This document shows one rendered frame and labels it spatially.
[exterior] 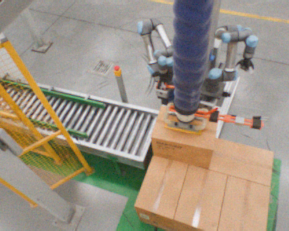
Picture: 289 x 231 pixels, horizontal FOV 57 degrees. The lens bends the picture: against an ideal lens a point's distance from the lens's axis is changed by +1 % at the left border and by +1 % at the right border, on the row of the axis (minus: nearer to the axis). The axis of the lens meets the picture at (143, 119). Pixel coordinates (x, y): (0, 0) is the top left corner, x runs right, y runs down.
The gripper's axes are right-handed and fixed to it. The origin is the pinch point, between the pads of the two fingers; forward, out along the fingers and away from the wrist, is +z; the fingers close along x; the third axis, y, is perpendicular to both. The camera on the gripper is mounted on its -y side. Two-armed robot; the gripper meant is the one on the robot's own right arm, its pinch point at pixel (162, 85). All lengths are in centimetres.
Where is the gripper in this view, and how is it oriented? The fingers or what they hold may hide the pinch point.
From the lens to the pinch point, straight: 262.5
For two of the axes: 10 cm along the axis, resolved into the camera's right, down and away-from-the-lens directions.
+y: 9.5, 1.8, -2.5
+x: 2.9, -8.0, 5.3
